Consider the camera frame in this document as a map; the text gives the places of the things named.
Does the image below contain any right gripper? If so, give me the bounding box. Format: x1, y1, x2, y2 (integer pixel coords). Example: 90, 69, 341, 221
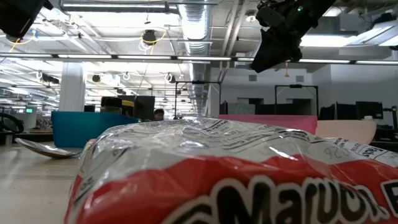
250, 0, 304, 74

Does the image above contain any translucent orange plastic bowl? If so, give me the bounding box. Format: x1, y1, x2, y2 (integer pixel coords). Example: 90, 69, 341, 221
315, 119, 378, 145

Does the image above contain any red rectangular plastic tray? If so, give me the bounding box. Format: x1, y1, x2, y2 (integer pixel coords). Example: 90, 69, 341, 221
217, 114, 318, 135

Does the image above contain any black computer monitor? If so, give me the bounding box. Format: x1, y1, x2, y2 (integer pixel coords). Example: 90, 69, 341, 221
319, 104, 336, 121
356, 101, 384, 120
335, 102, 357, 121

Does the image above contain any red ramen packet silver back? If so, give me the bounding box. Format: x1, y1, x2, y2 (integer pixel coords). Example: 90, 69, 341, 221
63, 117, 398, 224

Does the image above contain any large black monitor back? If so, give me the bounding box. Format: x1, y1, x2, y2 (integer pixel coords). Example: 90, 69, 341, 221
101, 95, 155, 121

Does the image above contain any white pillar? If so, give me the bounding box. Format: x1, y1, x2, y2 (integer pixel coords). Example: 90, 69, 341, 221
58, 62, 86, 112

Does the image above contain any blue rectangular plastic bin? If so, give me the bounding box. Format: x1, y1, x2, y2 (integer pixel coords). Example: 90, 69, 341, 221
51, 111, 140, 149

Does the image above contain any silver metal spoon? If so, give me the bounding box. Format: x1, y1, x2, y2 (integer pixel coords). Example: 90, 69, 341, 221
14, 137, 83, 159

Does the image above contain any black round chair back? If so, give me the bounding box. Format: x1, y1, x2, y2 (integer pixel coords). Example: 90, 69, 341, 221
0, 112, 25, 134

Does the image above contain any corrugated silver ventilation duct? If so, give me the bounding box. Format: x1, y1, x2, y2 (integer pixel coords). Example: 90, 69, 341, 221
178, 0, 214, 116

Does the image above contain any black ceiling device yellow cable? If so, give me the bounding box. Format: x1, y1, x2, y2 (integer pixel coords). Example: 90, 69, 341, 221
6, 33, 23, 44
142, 29, 158, 45

